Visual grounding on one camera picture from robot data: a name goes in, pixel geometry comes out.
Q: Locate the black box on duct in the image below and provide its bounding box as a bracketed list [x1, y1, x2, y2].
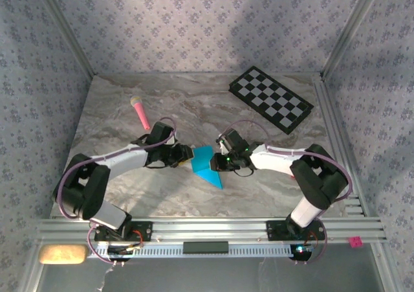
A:
[182, 241, 230, 254]

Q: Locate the long aluminium base rail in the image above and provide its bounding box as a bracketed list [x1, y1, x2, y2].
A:
[35, 216, 388, 245]

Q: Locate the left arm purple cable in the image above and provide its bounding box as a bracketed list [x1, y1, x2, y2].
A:
[56, 117, 178, 267]

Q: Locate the tan sponge block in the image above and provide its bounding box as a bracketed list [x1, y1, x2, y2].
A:
[38, 243, 89, 265]

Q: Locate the aluminium side rail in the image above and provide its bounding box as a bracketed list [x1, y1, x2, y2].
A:
[312, 76, 370, 218]

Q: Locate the black round controller board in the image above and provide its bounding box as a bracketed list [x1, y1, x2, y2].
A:
[107, 245, 134, 262]
[289, 243, 314, 262]

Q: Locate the black white chessboard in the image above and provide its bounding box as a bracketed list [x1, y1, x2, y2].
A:
[228, 65, 315, 135]

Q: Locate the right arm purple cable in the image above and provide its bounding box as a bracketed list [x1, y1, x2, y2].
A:
[218, 120, 354, 266]

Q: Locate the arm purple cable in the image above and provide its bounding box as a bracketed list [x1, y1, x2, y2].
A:
[56, 117, 178, 267]
[218, 120, 354, 266]

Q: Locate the pink toy microphone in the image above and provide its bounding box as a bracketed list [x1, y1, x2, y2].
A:
[129, 96, 151, 131]

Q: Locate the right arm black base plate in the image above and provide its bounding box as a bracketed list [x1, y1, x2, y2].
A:
[266, 219, 326, 241]

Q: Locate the aluminium frame post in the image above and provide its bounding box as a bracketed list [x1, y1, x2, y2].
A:
[17, 245, 45, 292]
[32, 0, 98, 78]
[370, 242, 400, 292]
[321, 0, 386, 78]

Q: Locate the white slotted cable duct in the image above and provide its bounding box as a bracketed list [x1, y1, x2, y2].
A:
[86, 242, 294, 259]

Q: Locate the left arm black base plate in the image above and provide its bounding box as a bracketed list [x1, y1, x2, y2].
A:
[94, 221, 153, 242]

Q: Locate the blue paper sheet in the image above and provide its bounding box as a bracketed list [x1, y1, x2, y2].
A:
[190, 145, 224, 189]

